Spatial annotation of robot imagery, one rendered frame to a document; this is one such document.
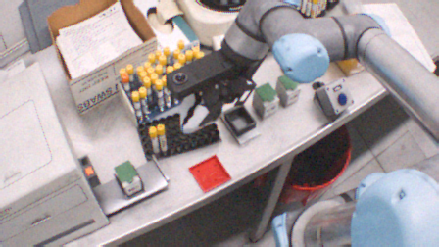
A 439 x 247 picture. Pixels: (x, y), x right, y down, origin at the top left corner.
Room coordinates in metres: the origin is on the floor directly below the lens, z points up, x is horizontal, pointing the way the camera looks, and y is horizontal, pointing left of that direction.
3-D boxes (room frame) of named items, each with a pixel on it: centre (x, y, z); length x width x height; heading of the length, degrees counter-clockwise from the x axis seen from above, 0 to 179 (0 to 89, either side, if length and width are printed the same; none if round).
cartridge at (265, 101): (0.62, -0.10, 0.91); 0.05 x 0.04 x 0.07; 34
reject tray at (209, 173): (0.45, 0.01, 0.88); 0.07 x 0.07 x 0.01; 34
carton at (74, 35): (0.76, 0.33, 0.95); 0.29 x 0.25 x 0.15; 34
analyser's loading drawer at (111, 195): (0.37, 0.20, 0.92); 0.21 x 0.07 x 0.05; 124
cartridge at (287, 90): (0.66, -0.15, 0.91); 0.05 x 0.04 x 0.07; 34
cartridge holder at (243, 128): (0.57, -0.05, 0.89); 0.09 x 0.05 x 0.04; 34
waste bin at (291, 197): (0.78, -0.29, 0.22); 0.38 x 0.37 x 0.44; 124
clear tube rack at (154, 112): (0.65, 0.13, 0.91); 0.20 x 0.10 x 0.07; 124
